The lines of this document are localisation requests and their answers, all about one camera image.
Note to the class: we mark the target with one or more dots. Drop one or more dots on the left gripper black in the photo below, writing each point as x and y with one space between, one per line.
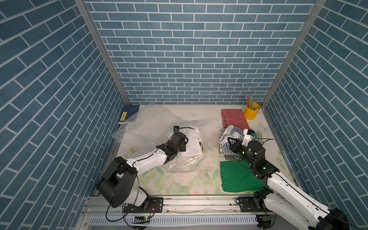
183 145

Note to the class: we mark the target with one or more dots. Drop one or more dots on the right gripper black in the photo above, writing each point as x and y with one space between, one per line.
237 144

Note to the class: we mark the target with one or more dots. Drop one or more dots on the bright green garment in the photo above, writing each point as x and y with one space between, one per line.
236 179

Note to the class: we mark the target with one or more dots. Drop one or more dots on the green white striped garment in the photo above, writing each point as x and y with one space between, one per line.
229 154

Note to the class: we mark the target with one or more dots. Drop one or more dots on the red garment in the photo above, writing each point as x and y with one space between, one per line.
234 117

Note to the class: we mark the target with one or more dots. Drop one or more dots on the clear vacuum bag with valve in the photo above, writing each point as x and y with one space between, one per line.
152 125

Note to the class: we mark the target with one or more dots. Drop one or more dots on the clear bag with striped clothes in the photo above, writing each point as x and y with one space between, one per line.
180 164

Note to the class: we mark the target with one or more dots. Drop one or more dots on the blue white striped tank top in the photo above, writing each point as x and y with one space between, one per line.
232 132

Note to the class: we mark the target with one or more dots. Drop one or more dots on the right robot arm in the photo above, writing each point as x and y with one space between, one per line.
293 195

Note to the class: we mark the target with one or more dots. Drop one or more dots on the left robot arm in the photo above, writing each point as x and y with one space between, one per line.
117 182

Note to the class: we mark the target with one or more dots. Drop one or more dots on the white folded garment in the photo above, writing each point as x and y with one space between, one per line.
194 147

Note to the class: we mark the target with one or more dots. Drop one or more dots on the yellow pencil cup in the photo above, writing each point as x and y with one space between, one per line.
251 110

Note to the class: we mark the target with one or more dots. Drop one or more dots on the coloured pencils bundle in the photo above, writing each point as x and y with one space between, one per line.
249 101

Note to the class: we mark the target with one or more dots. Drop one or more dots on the dark blue book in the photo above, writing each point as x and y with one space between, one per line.
128 111

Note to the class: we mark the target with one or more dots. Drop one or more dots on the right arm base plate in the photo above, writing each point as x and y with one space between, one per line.
253 204

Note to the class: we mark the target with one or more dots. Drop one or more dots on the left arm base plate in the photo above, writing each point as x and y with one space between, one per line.
150 205

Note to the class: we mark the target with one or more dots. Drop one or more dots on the aluminium rail frame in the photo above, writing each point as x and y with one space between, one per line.
200 212

